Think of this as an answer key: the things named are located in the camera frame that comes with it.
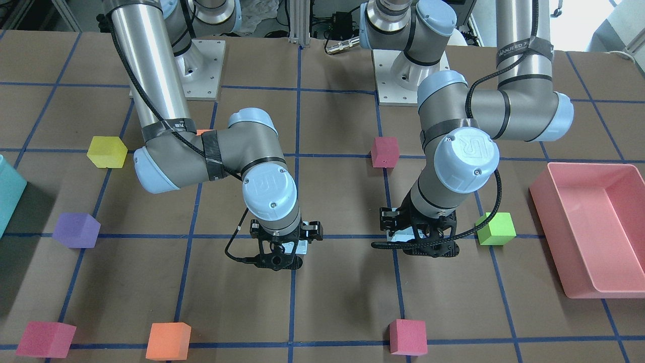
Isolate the purple block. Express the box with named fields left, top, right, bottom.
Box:
left=51, top=212, right=101, bottom=249

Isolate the crimson block near corner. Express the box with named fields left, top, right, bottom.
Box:
left=16, top=321, right=77, bottom=358

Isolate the crimson block far row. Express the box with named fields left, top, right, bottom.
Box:
left=370, top=137, right=400, bottom=168

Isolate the green foam block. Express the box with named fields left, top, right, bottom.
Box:
left=477, top=212, right=517, bottom=246

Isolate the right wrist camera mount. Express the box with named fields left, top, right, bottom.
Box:
left=251, top=241, right=303, bottom=271

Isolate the pink plastic bin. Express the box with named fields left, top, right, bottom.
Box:
left=530, top=162, right=644, bottom=298

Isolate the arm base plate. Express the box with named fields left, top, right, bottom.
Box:
left=372, top=49, right=449, bottom=106
left=129, top=39, right=225, bottom=101

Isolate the black power box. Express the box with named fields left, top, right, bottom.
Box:
left=321, top=12, right=353, bottom=35

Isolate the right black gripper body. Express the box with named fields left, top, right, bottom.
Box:
left=249, top=220, right=323, bottom=244

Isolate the light blue block arm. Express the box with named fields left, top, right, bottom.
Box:
left=282, top=240, right=309, bottom=255
left=386, top=227, right=416, bottom=244

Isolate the orange block row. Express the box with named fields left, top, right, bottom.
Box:
left=146, top=322, right=191, bottom=361
left=196, top=129, right=216, bottom=137

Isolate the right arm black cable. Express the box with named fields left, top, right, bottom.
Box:
left=103, top=15, right=263, bottom=265

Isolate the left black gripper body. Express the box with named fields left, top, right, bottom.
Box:
left=378, top=205, right=457, bottom=232

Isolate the aluminium frame post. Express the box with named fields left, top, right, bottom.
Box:
left=285, top=0, right=312, bottom=48

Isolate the teal plastic bin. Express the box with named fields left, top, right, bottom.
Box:
left=1, top=155, right=27, bottom=237

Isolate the yellow foam block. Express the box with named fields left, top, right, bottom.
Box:
left=87, top=136, right=127, bottom=168

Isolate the crimson block near row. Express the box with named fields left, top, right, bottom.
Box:
left=389, top=319, right=428, bottom=356

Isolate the orange block far row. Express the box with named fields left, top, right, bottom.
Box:
left=196, top=129, right=216, bottom=137

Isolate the silver metal connector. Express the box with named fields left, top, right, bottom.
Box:
left=324, top=36, right=360, bottom=55

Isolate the orange block near row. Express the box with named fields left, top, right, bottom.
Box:
left=146, top=322, right=191, bottom=361

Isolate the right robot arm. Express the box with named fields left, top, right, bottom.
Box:
left=102, top=1, right=323, bottom=243

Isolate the crimson block row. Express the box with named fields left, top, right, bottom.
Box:
left=389, top=319, right=428, bottom=356
left=370, top=137, right=400, bottom=168

